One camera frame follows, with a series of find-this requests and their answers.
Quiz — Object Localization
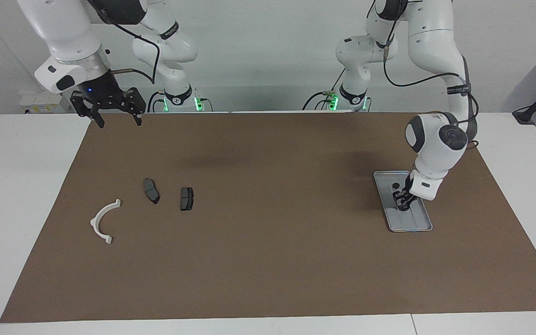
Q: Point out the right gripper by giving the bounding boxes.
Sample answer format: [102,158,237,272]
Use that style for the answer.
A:
[70,70,147,129]

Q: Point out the grey metal tray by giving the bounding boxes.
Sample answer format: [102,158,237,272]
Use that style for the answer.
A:
[373,170,434,233]

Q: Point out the dark grey brake pad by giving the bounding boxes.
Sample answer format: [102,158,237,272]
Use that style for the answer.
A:
[180,187,195,212]
[143,178,161,205]

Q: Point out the black cable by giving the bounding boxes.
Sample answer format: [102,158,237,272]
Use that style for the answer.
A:
[302,69,347,111]
[108,19,161,85]
[147,91,167,113]
[366,0,481,150]

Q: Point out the white curved plastic bracket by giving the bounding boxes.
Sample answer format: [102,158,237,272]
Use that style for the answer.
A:
[90,199,122,245]

